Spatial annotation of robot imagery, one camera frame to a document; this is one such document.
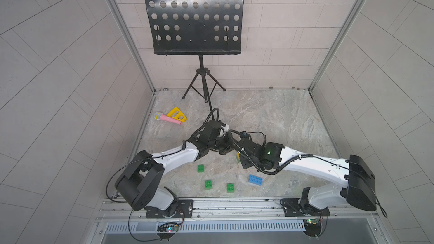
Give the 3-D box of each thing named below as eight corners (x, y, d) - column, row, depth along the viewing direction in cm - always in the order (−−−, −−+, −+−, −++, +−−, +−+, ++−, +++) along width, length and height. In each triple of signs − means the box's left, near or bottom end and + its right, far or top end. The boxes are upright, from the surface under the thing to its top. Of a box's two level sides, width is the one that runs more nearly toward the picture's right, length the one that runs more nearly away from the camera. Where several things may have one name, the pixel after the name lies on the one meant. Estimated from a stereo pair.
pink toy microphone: (154, 119, 102) (152, 116, 100) (157, 114, 105) (155, 111, 102) (181, 125, 100) (179, 121, 97) (183, 119, 103) (182, 116, 100)
